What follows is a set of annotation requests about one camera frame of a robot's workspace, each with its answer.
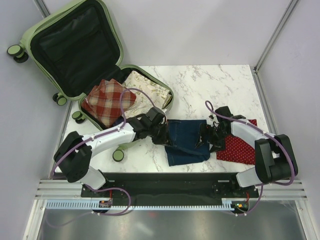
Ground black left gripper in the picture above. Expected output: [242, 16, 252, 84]
[148, 121, 172, 147]

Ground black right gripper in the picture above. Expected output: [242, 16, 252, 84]
[194, 122, 229, 153]

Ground blue denim jeans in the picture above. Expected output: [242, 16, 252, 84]
[164, 119, 211, 167]

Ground red polka dot cloth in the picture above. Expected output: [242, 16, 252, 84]
[216, 135, 256, 165]

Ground cream printed garment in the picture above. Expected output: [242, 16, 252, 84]
[124, 71, 172, 118]

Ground red plaid shirt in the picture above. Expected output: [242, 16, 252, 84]
[80, 79, 137, 129]

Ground purple garment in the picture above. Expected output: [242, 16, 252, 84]
[112, 116, 124, 127]

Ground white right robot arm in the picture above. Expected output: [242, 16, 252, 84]
[196, 101, 298, 197]

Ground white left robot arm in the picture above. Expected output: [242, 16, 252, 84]
[53, 107, 166, 197]

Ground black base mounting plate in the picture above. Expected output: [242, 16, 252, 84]
[81, 172, 259, 205]

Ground green hard-shell suitcase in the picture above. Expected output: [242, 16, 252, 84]
[6, 0, 176, 162]

